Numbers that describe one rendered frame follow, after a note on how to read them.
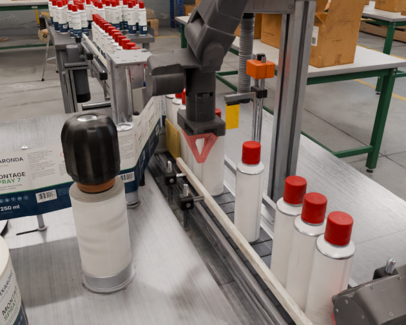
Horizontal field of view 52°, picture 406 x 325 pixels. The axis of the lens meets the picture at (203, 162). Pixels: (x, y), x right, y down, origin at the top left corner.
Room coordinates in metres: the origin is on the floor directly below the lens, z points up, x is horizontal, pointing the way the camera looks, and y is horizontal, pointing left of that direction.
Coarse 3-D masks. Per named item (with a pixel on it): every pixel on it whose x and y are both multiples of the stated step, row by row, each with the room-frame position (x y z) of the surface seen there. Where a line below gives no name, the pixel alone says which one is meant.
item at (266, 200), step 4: (224, 156) 0.86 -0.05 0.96; (224, 160) 0.85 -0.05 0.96; (228, 160) 0.84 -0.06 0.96; (228, 164) 0.83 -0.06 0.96; (232, 164) 0.82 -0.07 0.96; (232, 168) 0.81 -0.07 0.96; (236, 168) 0.80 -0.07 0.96; (236, 172) 0.79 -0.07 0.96; (264, 196) 0.69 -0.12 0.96; (264, 200) 0.68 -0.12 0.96; (268, 200) 0.68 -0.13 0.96; (264, 204) 0.68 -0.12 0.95; (268, 204) 0.67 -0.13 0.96; (272, 204) 0.66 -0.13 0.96; (268, 208) 0.66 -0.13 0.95; (272, 208) 0.65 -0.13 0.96; (272, 212) 0.65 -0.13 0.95; (352, 280) 0.46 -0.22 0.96; (348, 284) 0.45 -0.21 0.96; (352, 284) 0.45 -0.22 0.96; (356, 284) 0.45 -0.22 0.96; (348, 288) 0.45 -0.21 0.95
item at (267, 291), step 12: (168, 156) 1.03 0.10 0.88; (192, 192) 0.86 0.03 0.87; (228, 192) 0.84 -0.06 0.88; (204, 204) 0.78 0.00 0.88; (228, 204) 0.78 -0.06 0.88; (228, 216) 0.74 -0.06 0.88; (228, 240) 0.66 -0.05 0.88; (264, 240) 0.66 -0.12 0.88; (240, 252) 0.62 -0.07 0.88; (264, 252) 0.62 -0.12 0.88; (264, 288) 0.53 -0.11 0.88; (276, 300) 0.50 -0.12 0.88
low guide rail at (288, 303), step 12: (180, 168) 0.92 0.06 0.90; (192, 180) 0.84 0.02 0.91; (204, 192) 0.78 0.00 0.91; (216, 204) 0.73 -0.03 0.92; (216, 216) 0.71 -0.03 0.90; (228, 228) 0.66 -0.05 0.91; (240, 240) 0.61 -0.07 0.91; (252, 252) 0.58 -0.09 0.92; (252, 264) 0.57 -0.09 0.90; (264, 264) 0.55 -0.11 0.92; (264, 276) 0.53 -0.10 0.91; (276, 288) 0.49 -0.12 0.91; (288, 300) 0.46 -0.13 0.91; (288, 312) 0.46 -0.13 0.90; (300, 312) 0.44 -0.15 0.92; (300, 324) 0.43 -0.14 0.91; (312, 324) 0.42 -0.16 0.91
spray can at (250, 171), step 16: (256, 144) 0.67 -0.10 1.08; (256, 160) 0.66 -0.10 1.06; (240, 176) 0.65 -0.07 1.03; (256, 176) 0.65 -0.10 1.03; (240, 192) 0.65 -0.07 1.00; (256, 192) 0.65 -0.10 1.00; (240, 208) 0.65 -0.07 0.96; (256, 208) 0.65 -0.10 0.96; (240, 224) 0.65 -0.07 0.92; (256, 224) 0.65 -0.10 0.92; (256, 240) 0.65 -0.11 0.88
